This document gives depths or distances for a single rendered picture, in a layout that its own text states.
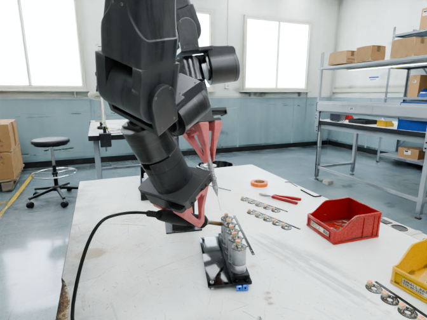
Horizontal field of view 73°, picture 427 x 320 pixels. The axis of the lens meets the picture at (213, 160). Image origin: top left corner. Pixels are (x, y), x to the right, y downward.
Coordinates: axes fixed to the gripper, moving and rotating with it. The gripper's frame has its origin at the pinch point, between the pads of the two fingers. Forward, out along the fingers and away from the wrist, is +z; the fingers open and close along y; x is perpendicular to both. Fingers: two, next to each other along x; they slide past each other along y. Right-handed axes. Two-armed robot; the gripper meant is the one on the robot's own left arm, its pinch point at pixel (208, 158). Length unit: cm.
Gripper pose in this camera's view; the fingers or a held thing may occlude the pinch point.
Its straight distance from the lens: 55.9
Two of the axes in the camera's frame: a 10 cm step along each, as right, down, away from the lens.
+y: 7.5, -1.5, 6.5
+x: -6.3, 1.7, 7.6
